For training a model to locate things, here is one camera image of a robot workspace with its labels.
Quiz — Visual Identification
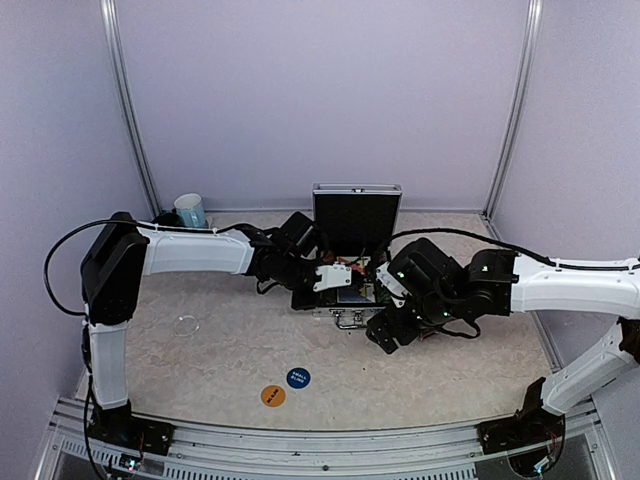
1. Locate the aluminium post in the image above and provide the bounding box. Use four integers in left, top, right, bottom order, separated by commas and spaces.
483, 0, 543, 220
100, 0, 163, 216

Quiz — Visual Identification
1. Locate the left aluminium post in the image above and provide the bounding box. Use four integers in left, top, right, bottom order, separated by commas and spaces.
100, 0, 163, 216

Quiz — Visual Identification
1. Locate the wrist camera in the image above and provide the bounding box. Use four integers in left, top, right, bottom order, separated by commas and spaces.
375, 262, 408, 308
313, 263, 352, 292

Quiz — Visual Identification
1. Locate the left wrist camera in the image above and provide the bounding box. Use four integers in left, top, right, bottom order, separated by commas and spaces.
313, 263, 352, 292

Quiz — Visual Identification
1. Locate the aluminium poker case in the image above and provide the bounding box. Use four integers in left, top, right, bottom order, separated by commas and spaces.
312, 183, 402, 331

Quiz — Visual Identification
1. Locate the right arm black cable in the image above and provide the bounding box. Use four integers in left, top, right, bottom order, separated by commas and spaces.
372, 227, 640, 274

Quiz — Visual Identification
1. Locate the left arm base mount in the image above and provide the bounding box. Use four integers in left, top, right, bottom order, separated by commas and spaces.
87, 415, 175, 456

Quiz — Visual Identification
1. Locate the dark green mug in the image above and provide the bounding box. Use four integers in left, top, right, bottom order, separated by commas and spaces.
152, 212, 184, 227

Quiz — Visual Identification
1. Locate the blue small blind button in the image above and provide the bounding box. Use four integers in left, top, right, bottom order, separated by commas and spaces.
286, 367, 311, 389

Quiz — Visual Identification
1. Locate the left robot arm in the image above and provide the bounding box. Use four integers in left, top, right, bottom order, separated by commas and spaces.
81, 212, 332, 445

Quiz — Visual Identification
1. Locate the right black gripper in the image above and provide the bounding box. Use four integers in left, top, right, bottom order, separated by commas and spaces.
366, 289, 463, 353

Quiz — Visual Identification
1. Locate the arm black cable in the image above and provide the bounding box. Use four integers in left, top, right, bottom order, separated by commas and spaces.
372, 227, 640, 274
43, 219, 241, 319

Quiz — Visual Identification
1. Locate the clear round disc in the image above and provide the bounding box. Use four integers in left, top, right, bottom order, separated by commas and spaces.
173, 315, 200, 338

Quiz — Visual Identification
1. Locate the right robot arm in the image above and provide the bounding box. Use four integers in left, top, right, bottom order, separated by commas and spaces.
366, 238, 639, 444

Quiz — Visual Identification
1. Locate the light blue mug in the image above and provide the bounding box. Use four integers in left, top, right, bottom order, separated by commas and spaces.
174, 193, 208, 229

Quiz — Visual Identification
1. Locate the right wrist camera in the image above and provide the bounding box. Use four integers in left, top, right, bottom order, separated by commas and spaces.
375, 262, 408, 308

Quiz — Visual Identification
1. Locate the right aluminium post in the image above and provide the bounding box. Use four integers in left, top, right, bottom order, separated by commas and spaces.
483, 0, 543, 220

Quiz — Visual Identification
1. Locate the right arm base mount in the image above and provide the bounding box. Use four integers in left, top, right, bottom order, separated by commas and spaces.
477, 416, 565, 455

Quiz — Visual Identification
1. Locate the red playing card deck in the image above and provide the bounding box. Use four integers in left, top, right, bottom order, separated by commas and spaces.
336, 256, 371, 269

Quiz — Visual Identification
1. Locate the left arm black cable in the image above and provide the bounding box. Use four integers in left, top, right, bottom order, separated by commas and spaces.
43, 219, 241, 319

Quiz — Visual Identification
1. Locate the orange big blind button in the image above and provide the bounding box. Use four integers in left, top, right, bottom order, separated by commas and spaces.
260, 385, 286, 408

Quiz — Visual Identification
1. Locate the aluminium front rail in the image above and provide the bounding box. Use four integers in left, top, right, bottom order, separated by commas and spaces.
27, 398, 622, 479

